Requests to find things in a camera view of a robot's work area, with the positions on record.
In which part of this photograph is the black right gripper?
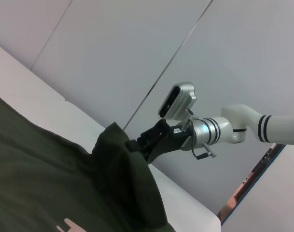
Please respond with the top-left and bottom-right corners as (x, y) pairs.
(125, 118), (195, 166)

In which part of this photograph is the dark green FREE! t-shirt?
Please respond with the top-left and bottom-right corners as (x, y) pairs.
(0, 89), (178, 232)

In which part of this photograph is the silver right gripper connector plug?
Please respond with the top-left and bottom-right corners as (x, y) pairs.
(201, 144), (218, 158)

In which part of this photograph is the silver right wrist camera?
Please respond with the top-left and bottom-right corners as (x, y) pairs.
(157, 81), (197, 121)

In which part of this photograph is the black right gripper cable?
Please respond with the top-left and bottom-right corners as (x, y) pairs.
(190, 142), (209, 160)

